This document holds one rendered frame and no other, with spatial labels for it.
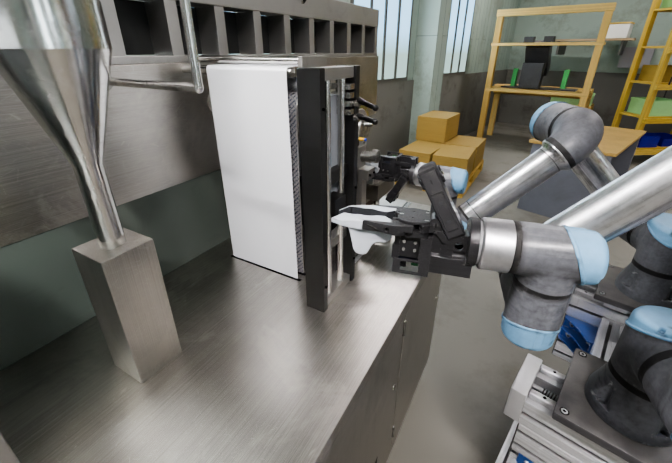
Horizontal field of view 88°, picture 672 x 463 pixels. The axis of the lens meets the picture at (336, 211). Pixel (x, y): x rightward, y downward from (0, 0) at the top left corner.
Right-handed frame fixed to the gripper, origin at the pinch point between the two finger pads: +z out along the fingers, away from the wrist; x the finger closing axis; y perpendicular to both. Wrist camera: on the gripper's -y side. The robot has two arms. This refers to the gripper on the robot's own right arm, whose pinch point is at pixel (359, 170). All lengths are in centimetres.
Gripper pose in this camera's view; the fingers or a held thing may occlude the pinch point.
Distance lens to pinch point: 120.9
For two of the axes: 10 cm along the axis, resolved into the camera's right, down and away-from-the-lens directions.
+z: -8.7, -2.1, 4.5
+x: -4.9, 3.7, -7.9
